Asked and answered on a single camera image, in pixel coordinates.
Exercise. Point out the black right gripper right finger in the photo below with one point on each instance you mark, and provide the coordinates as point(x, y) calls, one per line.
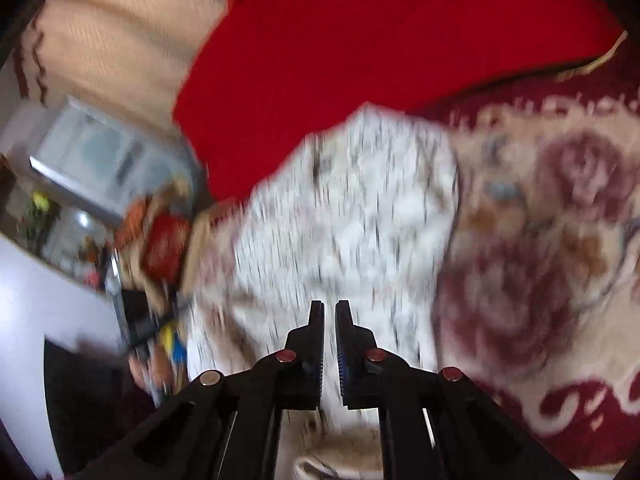
point(434, 425)

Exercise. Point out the floral maroon beige blanket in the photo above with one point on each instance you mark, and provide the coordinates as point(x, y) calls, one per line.
point(537, 299)

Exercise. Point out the beige fleece garment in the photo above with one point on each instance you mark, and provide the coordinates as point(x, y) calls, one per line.
point(172, 197)

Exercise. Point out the orange black patterned cloth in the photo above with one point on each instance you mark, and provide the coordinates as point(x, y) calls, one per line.
point(137, 220)

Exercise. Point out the white crackle-pattern garment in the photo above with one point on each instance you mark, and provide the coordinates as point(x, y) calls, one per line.
point(361, 213)

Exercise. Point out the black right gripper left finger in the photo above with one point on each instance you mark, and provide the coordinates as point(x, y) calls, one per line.
point(225, 426)

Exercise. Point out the red gift box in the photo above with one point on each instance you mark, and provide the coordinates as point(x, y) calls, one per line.
point(165, 247)

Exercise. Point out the beige dotted curtain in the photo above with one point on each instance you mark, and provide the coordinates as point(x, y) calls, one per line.
point(127, 58)

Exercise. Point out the silver refrigerator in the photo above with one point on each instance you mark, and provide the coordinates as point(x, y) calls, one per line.
point(108, 163)

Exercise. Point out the person's left hand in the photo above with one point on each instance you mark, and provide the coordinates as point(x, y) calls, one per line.
point(154, 375)

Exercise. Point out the red quilt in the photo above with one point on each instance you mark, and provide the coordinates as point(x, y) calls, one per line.
point(273, 71)

